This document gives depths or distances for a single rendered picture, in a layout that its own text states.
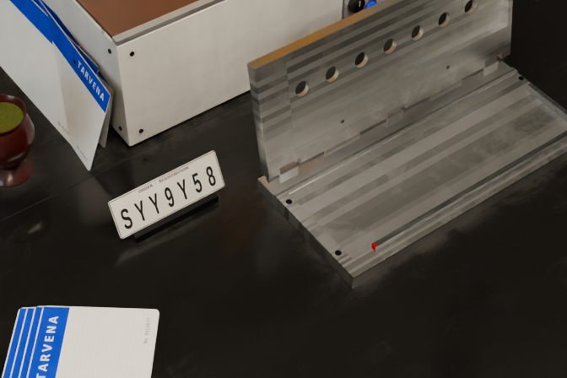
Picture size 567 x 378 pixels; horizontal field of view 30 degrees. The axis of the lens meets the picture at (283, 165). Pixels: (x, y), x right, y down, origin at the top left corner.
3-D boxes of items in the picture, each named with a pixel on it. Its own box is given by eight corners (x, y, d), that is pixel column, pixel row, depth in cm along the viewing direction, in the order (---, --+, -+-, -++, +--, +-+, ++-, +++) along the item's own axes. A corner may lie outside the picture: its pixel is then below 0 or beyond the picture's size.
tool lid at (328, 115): (254, 68, 128) (246, 63, 130) (270, 189, 140) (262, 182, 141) (515, -53, 146) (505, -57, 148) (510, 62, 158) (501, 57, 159)
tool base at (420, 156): (352, 288, 132) (353, 271, 130) (257, 188, 144) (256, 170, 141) (595, 143, 150) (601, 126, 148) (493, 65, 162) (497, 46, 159)
